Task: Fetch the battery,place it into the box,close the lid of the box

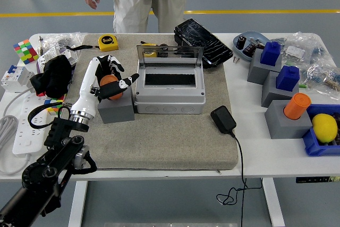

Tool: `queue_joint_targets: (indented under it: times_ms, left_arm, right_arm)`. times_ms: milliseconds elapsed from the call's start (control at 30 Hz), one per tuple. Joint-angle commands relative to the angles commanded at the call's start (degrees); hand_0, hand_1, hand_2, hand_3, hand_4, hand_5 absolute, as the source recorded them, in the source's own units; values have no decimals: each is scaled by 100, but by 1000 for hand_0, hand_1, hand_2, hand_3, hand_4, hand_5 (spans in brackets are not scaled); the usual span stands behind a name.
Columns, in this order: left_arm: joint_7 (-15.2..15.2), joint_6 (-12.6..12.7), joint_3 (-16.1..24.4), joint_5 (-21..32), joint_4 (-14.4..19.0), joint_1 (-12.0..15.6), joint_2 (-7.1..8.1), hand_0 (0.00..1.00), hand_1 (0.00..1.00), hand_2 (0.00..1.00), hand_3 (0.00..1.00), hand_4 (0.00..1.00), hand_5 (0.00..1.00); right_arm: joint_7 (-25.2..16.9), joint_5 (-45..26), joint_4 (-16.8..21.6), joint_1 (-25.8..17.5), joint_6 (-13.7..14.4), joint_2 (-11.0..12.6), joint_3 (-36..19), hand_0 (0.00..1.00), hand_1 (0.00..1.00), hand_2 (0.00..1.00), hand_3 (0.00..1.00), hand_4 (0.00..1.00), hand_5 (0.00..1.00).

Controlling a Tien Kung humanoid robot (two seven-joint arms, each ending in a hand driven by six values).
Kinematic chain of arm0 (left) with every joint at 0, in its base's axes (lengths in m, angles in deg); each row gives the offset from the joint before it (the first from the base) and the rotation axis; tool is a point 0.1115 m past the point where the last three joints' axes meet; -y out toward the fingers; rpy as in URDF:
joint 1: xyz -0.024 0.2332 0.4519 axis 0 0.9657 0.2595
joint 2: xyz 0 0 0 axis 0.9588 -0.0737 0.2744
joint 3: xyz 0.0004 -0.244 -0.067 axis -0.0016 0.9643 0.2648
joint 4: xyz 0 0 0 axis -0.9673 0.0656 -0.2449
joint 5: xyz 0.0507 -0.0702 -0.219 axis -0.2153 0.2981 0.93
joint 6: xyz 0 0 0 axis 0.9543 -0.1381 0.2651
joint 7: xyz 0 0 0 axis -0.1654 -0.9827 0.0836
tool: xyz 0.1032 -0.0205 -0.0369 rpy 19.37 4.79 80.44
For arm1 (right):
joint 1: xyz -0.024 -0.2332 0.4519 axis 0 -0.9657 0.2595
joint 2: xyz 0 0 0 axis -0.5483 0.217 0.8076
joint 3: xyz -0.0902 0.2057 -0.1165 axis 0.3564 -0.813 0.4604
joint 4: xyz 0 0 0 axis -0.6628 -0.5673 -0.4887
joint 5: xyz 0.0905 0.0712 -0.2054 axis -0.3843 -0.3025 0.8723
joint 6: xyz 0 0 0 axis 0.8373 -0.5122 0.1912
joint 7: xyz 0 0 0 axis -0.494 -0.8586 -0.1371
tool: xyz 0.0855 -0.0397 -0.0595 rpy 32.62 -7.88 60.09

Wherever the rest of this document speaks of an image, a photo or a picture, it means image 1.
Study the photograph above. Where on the grey block holder round hole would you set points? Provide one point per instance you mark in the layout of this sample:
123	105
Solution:
117	112
281	128

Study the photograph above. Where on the colourful puzzle cube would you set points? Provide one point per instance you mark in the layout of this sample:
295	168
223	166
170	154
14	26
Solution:
53	105
25	51

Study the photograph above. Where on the blue-grey oval tray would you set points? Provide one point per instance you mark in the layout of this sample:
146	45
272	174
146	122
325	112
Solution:
253	34

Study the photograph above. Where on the white circuit breaker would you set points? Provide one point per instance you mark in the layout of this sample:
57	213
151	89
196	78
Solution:
16	78

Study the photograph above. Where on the white power strip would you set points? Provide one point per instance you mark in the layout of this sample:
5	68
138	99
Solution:
29	134

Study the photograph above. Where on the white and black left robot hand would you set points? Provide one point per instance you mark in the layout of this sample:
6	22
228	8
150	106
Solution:
86	88

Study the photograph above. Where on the yellow lemon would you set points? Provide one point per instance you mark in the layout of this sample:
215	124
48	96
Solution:
324	128

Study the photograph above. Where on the grey plastic enclosure box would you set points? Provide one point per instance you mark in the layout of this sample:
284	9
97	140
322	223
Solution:
170	104

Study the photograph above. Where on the black capacitor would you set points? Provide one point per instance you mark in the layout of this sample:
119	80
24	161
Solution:
241	42
163	45

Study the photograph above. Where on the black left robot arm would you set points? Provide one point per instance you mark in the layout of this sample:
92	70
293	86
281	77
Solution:
47	173

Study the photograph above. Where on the yellow round tape measure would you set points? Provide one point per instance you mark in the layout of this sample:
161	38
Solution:
148	44

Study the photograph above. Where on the clear bag of parts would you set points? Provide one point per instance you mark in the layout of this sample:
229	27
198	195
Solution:
297	49
63	39
321	74

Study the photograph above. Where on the silver pen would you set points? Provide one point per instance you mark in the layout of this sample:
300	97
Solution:
41	45

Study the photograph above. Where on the grey-brown mat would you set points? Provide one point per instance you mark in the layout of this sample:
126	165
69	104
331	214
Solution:
159	142

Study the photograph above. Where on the blue plastic bin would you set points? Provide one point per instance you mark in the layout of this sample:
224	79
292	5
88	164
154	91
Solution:
310	144

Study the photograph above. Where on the white table leg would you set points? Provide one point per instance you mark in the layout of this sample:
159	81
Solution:
78	203
273	203

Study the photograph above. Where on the dark red capacitor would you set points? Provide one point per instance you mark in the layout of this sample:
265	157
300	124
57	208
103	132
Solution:
249	49

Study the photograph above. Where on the transparent hinged box lid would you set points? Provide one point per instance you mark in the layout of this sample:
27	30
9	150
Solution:
172	55

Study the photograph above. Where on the white printed carton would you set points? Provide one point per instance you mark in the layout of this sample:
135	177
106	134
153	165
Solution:
46	56

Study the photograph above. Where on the silver metal part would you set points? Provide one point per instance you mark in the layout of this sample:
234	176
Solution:
254	42

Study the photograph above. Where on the black cloth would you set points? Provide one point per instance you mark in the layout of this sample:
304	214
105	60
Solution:
53	75

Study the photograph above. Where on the black power adapter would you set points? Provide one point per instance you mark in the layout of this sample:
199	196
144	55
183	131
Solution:
223	119

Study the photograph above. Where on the black table control panel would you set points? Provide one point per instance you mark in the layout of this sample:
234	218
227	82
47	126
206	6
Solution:
313	179

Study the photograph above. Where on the yellow square tape measure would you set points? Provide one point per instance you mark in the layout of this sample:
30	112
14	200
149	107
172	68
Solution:
108	43

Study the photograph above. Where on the blue block battery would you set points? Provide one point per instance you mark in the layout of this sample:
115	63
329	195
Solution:
287	78
270	54

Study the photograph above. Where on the green connector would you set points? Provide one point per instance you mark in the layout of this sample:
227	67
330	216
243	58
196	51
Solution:
302	86

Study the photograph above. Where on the orange cylinder battery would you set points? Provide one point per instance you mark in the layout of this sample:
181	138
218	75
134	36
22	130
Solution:
297	106
105	80

